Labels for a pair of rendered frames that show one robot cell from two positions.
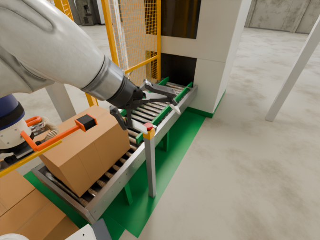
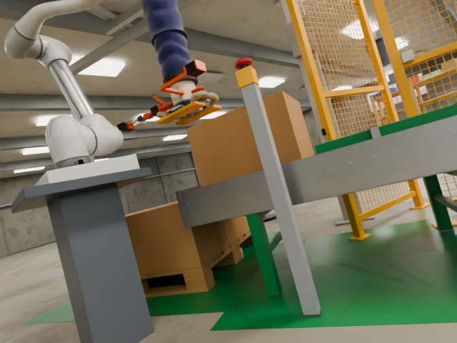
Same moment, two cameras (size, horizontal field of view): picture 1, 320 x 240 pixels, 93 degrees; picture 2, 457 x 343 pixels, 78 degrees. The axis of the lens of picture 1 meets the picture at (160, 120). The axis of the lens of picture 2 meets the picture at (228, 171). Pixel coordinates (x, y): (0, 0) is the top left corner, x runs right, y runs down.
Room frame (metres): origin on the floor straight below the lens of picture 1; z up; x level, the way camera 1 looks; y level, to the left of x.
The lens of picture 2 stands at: (0.56, -1.01, 0.57)
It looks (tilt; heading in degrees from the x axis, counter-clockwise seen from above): 3 degrees up; 84
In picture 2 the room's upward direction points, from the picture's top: 15 degrees counter-clockwise
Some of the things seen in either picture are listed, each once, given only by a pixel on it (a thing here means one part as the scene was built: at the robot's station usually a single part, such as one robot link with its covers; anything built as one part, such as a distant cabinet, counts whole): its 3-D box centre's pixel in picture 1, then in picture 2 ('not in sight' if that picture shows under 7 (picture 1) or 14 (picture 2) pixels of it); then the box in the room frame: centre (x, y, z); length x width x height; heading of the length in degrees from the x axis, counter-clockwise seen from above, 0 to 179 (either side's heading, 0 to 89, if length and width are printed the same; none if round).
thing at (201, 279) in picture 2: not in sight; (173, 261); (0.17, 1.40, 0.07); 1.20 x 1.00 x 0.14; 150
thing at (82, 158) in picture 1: (88, 145); (252, 146); (0.92, 0.63, 0.75); 0.60 x 0.40 x 0.40; 148
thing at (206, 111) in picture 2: not in sight; (197, 113); (0.66, 0.89, 1.10); 0.34 x 0.10 x 0.05; 142
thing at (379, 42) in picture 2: not in sight; (379, 54); (6.17, 6.00, 2.92); 0.54 x 0.52 x 0.66; 37
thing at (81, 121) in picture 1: (86, 122); (194, 69); (0.68, 0.43, 1.20); 0.09 x 0.08 x 0.05; 52
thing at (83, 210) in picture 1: (57, 190); (209, 188); (0.60, 0.81, 0.58); 0.70 x 0.03 x 0.06; 60
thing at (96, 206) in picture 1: (165, 127); (441, 145); (1.45, -0.06, 0.50); 2.31 x 0.05 x 0.19; 150
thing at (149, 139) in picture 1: (151, 168); (278, 189); (0.85, 0.09, 0.50); 0.07 x 0.07 x 1.00; 60
